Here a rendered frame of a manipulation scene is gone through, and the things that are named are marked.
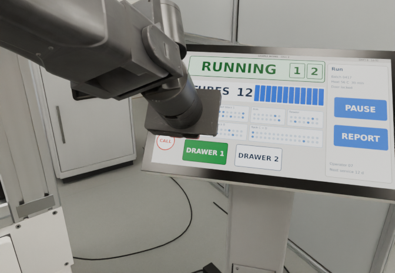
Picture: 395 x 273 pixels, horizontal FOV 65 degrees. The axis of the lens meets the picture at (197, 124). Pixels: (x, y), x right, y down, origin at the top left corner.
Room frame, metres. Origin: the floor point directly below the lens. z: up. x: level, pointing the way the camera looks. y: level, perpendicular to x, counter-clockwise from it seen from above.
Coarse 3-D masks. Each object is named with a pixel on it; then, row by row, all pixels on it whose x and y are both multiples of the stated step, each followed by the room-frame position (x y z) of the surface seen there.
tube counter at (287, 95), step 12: (240, 84) 0.66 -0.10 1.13; (252, 84) 0.66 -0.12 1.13; (264, 84) 0.65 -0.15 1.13; (240, 96) 0.64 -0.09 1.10; (252, 96) 0.64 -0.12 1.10; (264, 96) 0.63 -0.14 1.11; (276, 96) 0.63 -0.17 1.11; (288, 96) 0.62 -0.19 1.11; (300, 96) 0.62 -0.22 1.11; (312, 96) 0.62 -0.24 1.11; (324, 96) 0.61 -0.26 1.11
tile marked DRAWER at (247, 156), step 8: (240, 144) 0.57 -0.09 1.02; (240, 152) 0.56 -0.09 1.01; (248, 152) 0.56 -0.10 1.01; (256, 152) 0.56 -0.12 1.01; (264, 152) 0.55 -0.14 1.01; (272, 152) 0.55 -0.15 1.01; (280, 152) 0.55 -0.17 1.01; (240, 160) 0.55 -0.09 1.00; (248, 160) 0.55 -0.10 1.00; (256, 160) 0.55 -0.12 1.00; (264, 160) 0.54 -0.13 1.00; (272, 160) 0.54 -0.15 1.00; (280, 160) 0.54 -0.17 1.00; (256, 168) 0.54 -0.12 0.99; (264, 168) 0.53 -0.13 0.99; (272, 168) 0.53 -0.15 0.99; (280, 168) 0.53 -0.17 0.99
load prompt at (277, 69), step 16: (192, 64) 0.71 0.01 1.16; (208, 64) 0.70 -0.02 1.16; (224, 64) 0.70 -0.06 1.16; (240, 64) 0.69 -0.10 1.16; (256, 64) 0.69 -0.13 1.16; (272, 64) 0.68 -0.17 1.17; (288, 64) 0.67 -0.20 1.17; (304, 64) 0.67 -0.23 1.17; (320, 64) 0.66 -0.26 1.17; (288, 80) 0.65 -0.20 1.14; (304, 80) 0.64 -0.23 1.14; (320, 80) 0.64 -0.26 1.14
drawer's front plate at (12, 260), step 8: (0, 240) 0.40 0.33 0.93; (8, 240) 0.40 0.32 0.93; (0, 248) 0.39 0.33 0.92; (8, 248) 0.40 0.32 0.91; (0, 256) 0.39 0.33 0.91; (8, 256) 0.39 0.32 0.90; (0, 264) 0.39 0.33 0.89; (8, 264) 0.39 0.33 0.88; (16, 264) 0.40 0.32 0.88; (0, 272) 0.38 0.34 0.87; (8, 272) 0.39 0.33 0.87; (16, 272) 0.40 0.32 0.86
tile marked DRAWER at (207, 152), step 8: (184, 144) 0.59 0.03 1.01; (192, 144) 0.59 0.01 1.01; (200, 144) 0.58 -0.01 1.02; (208, 144) 0.58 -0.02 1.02; (216, 144) 0.58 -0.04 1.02; (224, 144) 0.58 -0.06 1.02; (184, 152) 0.58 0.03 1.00; (192, 152) 0.58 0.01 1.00; (200, 152) 0.57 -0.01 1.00; (208, 152) 0.57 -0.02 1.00; (216, 152) 0.57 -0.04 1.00; (224, 152) 0.57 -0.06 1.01; (184, 160) 0.57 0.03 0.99; (192, 160) 0.57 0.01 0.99; (200, 160) 0.56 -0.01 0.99; (208, 160) 0.56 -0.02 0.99; (216, 160) 0.56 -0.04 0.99; (224, 160) 0.56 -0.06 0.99
